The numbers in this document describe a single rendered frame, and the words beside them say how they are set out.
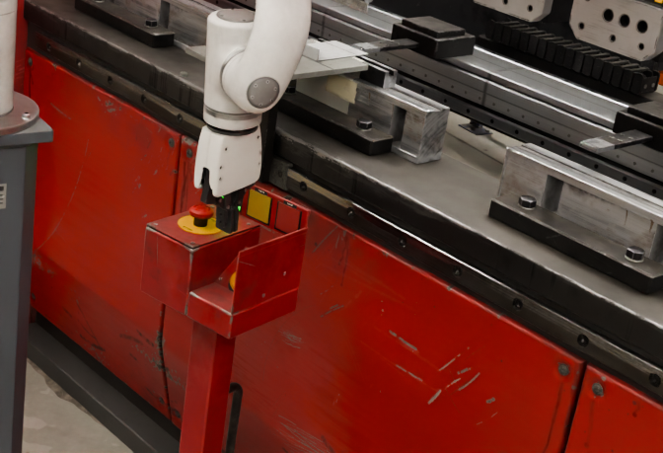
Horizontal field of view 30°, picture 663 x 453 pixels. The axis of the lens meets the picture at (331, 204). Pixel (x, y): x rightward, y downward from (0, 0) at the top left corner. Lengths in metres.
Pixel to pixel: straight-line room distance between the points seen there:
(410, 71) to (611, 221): 0.71
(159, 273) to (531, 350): 0.59
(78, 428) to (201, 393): 0.84
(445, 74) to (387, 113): 0.28
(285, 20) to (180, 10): 0.93
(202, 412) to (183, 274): 0.26
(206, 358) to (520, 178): 0.58
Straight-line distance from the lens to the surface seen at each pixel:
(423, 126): 2.08
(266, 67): 1.65
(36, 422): 2.88
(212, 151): 1.77
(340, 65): 2.14
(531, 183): 1.94
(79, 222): 2.77
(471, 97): 2.35
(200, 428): 2.10
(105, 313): 2.77
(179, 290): 1.95
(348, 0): 2.22
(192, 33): 2.54
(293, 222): 1.96
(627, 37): 1.79
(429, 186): 2.01
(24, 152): 1.69
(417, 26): 2.37
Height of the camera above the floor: 1.58
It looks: 22 degrees down
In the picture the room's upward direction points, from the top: 9 degrees clockwise
